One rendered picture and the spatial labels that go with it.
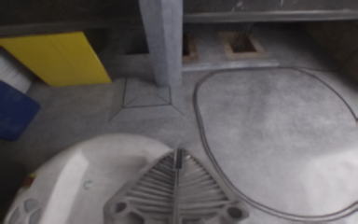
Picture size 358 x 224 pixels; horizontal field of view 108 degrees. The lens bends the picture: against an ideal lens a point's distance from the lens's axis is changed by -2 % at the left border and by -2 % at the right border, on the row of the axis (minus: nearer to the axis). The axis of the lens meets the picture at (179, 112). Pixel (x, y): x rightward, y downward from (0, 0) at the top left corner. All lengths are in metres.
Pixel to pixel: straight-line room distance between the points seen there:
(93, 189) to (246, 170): 0.73
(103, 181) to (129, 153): 0.14
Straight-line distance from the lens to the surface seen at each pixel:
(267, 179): 0.94
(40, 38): 1.16
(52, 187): 0.59
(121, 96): 1.09
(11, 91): 1.29
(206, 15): 0.98
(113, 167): 0.57
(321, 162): 1.17
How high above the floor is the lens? 0.81
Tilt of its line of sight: 60 degrees down
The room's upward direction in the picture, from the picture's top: 1 degrees counter-clockwise
